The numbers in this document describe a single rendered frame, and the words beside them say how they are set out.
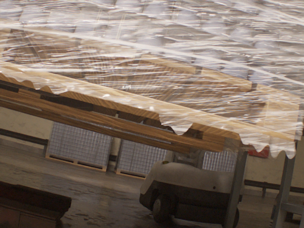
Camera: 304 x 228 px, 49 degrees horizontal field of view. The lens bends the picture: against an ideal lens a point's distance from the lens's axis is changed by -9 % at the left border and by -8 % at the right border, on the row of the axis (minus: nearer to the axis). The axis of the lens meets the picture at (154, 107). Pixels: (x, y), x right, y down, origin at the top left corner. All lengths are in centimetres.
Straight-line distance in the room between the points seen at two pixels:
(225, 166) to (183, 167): 668
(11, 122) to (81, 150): 281
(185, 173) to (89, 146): 628
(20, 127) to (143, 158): 373
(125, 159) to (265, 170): 456
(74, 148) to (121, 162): 110
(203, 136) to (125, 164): 697
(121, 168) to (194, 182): 629
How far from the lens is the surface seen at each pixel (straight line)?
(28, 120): 1010
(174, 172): 199
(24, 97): 127
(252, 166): 1074
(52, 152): 824
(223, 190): 203
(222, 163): 864
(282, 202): 156
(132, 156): 822
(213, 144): 129
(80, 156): 816
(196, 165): 247
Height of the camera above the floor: 32
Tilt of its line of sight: 9 degrees up
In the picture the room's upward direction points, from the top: 11 degrees clockwise
